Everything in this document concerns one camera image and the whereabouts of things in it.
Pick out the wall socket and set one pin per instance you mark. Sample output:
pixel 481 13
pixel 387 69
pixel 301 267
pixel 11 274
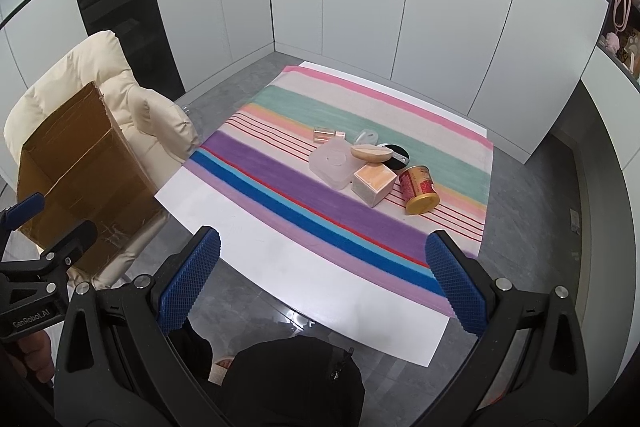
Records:
pixel 575 220

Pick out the brown cardboard box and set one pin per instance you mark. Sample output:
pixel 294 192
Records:
pixel 85 167

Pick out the white card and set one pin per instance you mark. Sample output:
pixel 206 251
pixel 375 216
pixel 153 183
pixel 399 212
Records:
pixel 332 164

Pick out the open wall shelf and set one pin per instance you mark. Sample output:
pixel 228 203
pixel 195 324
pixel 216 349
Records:
pixel 620 42

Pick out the person's left hand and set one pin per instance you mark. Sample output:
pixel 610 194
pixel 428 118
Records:
pixel 35 354

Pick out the beige powder puff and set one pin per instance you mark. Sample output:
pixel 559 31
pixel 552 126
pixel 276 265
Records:
pixel 371 153

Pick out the black round compact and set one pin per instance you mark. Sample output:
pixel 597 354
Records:
pixel 399 159

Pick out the black glass cabinet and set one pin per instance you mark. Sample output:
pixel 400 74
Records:
pixel 125 7

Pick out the red and gold can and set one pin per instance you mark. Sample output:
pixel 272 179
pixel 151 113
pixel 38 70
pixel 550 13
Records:
pixel 417 189

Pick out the cream padded chair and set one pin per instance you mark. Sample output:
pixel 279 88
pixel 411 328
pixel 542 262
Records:
pixel 150 122

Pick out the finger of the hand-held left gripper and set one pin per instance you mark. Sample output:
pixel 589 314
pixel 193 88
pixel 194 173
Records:
pixel 70 243
pixel 22 211

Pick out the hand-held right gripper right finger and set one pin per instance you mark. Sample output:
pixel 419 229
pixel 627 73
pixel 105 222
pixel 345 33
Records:
pixel 457 287

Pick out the striped colourful cloth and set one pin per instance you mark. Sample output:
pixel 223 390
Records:
pixel 300 197

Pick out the pink slipper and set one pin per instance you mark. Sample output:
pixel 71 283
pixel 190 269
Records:
pixel 221 367

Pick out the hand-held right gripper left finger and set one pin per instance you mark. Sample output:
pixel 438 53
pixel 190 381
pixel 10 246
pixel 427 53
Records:
pixel 192 277

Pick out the orange-topped sponge block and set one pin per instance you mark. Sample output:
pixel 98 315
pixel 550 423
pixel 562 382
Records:
pixel 374 184

